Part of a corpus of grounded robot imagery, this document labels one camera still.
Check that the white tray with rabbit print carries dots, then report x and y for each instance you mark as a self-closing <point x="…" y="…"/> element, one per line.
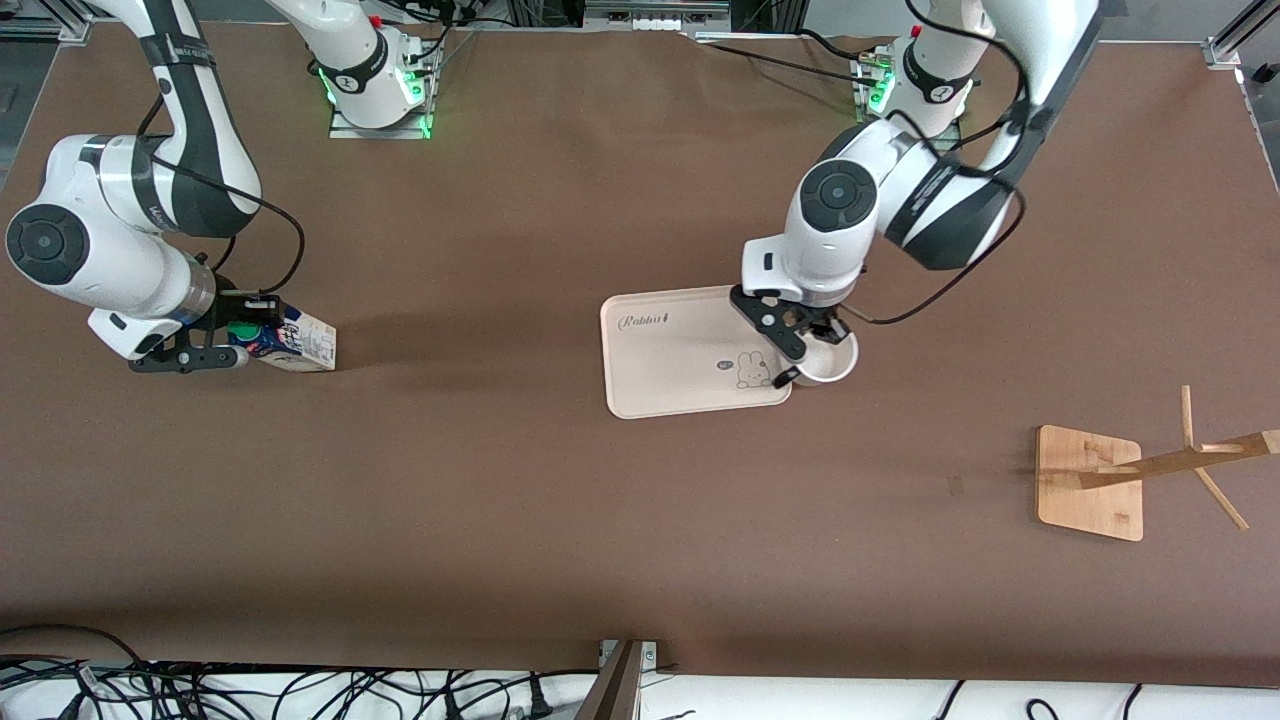
<point x="670" y="360"/>

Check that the aluminium frame profile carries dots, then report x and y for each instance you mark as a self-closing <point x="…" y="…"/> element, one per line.
<point x="655" y="12"/>
<point x="45" y="18"/>
<point x="1235" y="40"/>

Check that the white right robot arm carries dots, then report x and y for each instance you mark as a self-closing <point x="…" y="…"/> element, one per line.
<point x="90" y="250"/>

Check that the wooden cup rack with pegs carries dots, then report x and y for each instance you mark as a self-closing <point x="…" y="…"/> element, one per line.
<point x="1090" y="500"/>

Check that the dark metal post with bracket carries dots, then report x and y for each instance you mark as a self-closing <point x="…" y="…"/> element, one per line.
<point x="618" y="685"/>

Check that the blue white milk carton green cap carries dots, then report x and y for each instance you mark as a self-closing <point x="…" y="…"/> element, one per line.
<point x="300" y="345"/>

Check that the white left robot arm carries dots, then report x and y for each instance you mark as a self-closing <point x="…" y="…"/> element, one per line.
<point x="840" y="195"/>

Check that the metal base plate green light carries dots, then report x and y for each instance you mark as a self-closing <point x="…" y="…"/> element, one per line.
<point x="420" y="100"/>
<point x="868" y="85"/>

